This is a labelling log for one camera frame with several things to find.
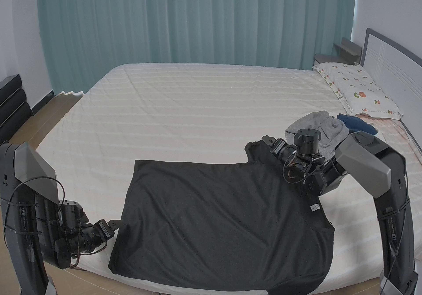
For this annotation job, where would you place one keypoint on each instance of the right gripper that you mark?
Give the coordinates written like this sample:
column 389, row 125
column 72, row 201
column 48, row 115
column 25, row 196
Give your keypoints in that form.
column 288, row 154

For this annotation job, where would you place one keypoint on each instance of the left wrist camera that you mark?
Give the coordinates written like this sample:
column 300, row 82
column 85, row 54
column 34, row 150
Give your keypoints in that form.
column 106, row 229

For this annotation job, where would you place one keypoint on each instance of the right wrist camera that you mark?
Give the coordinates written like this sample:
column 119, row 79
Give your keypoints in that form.
column 273, row 145

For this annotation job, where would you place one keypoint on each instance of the bed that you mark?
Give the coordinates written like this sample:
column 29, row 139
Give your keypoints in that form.
column 197, row 106

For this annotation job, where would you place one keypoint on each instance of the dark blue garment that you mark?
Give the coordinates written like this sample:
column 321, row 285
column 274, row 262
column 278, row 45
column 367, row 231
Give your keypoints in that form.
column 354, row 122

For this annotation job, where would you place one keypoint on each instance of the white printed pillow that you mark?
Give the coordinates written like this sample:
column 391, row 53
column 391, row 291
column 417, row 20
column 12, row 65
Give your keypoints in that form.
column 359, row 89

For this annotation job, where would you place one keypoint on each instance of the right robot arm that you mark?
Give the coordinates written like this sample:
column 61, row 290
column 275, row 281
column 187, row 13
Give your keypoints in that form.
column 362, row 158

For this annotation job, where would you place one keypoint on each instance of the blue-green curtain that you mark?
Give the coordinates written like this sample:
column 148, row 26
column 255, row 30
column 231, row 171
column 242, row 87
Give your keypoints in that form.
column 184, row 10

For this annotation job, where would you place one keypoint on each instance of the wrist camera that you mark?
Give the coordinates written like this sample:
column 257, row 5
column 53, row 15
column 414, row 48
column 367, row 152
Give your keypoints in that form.
column 273, row 145
column 106, row 229

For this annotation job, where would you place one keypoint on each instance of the black T-shirt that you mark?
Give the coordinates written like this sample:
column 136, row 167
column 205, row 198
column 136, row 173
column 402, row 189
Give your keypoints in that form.
column 214, row 214

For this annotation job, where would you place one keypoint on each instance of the grey garment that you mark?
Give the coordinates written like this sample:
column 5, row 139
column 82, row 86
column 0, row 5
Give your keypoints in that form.
column 329, row 125

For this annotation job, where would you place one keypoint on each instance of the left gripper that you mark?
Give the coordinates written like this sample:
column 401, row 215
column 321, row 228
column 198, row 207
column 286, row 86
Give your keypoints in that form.
column 90, row 237

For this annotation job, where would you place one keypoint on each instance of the grey bedside table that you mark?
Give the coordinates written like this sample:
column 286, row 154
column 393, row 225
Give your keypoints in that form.
column 346, row 48

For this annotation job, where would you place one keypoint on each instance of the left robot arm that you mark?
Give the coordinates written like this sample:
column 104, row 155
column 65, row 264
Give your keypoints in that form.
column 29, row 162

